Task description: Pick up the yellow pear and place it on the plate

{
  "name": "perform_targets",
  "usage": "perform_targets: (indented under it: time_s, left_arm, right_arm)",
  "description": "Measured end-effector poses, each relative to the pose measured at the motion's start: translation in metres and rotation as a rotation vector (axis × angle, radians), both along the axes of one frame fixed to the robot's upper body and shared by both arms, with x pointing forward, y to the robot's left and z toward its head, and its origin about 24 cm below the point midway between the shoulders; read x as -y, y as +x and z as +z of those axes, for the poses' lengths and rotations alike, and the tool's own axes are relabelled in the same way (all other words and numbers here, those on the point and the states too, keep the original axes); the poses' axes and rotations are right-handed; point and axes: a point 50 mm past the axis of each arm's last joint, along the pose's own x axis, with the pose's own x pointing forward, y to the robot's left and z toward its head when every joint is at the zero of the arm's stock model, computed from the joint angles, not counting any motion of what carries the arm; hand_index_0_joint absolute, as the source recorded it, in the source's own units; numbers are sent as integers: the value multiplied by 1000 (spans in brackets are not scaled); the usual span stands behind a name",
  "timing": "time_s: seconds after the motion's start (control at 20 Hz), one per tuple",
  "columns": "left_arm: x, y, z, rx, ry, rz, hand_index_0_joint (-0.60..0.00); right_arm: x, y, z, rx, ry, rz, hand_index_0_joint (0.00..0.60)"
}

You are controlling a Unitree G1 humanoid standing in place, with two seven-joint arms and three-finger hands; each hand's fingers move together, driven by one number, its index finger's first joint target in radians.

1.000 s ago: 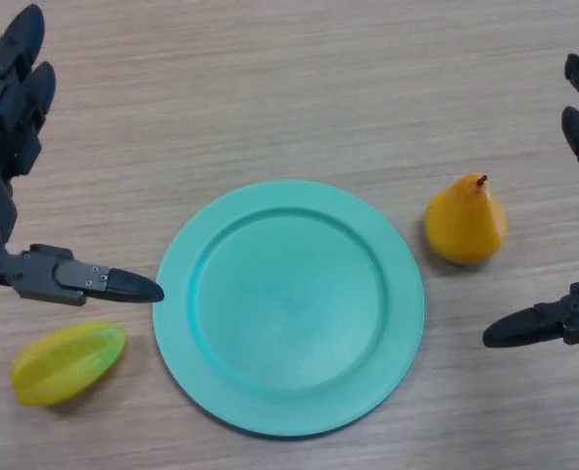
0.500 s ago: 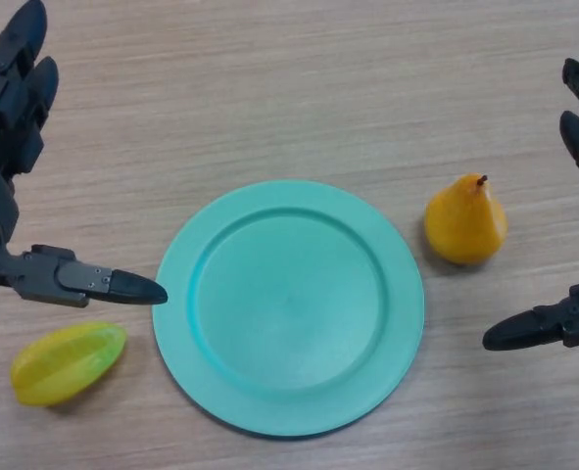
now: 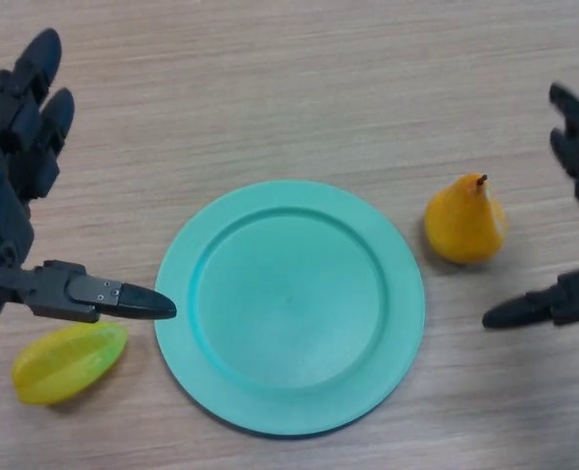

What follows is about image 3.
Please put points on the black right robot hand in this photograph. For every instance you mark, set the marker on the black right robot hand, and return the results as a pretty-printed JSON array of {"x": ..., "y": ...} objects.
[{"x": 563, "y": 298}]

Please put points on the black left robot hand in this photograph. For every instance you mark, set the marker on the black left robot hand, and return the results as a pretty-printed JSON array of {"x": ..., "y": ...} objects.
[{"x": 49, "y": 291}]

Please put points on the yellow pear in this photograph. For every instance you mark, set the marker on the yellow pear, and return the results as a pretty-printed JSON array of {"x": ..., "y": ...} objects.
[{"x": 465, "y": 225}]

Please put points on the green round plate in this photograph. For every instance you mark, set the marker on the green round plate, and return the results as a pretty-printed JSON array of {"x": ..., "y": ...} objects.
[{"x": 289, "y": 313}]

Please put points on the yellow starfruit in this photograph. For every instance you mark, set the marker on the yellow starfruit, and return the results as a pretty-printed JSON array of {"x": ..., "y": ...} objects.
[{"x": 68, "y": 364}]

